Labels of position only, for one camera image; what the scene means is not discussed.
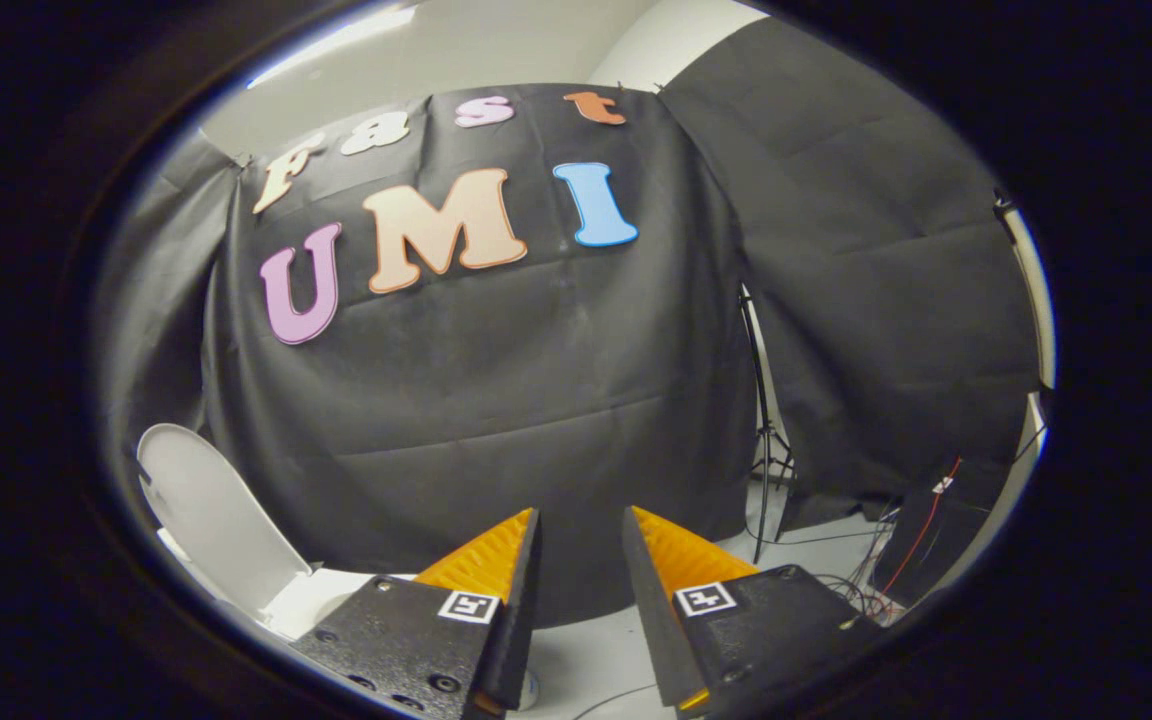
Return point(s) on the black tripod stand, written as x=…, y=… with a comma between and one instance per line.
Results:
x=764, y=440

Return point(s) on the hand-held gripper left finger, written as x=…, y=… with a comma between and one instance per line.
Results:
x=521, y=620

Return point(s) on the white board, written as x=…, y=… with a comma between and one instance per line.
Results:
x=1036, y=300

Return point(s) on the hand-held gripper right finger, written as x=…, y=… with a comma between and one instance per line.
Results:
x=651, y=610

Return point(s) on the black backdrop cloth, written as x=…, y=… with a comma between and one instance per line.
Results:
x=496, y=400
x=866, y=250
x=161, y=300

